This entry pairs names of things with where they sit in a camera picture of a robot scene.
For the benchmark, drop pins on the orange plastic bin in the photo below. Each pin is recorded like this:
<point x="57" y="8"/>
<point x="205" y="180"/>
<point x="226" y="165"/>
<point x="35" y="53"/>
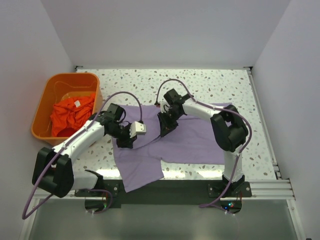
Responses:
<point x="60" y="87"/>

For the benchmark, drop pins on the purple t shirt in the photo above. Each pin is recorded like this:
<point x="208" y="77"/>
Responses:
<point x="192" y="142"/>

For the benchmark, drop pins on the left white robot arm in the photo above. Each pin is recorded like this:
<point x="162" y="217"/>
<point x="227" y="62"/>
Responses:
<point x="53" y="171"/>

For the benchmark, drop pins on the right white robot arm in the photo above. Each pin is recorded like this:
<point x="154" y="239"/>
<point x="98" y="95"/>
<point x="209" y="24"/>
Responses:
<point x="229" y="129"/>

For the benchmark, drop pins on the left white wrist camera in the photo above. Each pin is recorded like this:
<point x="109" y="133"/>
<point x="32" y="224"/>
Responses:
<point x="137" y="128"/>

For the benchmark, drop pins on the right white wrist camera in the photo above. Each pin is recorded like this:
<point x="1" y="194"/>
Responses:
<point x="164" y="107"/>

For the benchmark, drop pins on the orange t shirt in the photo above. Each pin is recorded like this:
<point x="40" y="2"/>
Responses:
<point x="70" y="114"/>

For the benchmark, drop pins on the aluminium frame rail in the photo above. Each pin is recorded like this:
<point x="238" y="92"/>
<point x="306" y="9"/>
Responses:
<point x="261" y="190"/>

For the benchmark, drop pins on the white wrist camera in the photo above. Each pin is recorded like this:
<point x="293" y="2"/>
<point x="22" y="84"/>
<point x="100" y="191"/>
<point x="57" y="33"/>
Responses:
<point x="164" y="107"/>
<point x="137" y="128"/>

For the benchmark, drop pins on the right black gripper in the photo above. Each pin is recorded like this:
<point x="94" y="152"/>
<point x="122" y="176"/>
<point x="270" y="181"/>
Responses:
<point x="165" y="128"/>

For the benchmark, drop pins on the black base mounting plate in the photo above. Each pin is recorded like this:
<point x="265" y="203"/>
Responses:
<point x="160" y="192"/>

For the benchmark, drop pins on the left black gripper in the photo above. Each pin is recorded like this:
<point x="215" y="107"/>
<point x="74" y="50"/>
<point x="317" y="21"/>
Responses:
<point x="127" y="142"/>

